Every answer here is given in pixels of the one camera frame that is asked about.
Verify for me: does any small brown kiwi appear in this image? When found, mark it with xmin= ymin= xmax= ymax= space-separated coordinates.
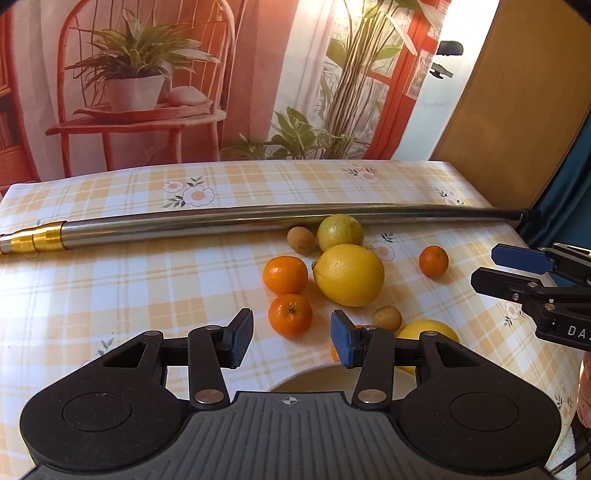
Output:
xmin=372 ymin=305 xmax=403 ymax=332

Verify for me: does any large yellow lemon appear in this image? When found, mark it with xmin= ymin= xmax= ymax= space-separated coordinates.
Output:
xmin=311 ymin=244 xmax=386 ymax=307

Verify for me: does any small orange mandarin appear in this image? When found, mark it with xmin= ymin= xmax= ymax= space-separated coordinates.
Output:
xmin=419 ymin=245 xmax=450 ymax=279

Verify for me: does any green lime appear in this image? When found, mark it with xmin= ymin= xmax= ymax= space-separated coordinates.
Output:
xmin=317 ymin=214 xmax=365 ymax=252

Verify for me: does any person's hand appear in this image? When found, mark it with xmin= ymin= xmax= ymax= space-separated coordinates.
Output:
xmin=577 ymin=352 xmax=591 ymax=429

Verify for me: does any wooden bowl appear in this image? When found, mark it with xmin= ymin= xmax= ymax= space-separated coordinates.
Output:
xmin=273 ymin=365 xmax=417 ymax=399

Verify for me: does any plaid floral tablecloth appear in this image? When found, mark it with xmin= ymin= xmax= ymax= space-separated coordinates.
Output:
xmin=1 ymin=161 xmax=581 ymax=479

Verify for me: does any wooden board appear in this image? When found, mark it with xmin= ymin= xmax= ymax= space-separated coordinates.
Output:
xmin=432 ymin=1 xmax=590 ymax=209

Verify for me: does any telescopic metal pole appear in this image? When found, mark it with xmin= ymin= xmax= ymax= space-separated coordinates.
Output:
xmin=1 ymin=203 xmax=528 ymax=256

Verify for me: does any printed room backdrop cloth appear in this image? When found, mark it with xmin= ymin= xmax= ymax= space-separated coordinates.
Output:
xmin=1 ymin=1 xmax=449 ymax=187

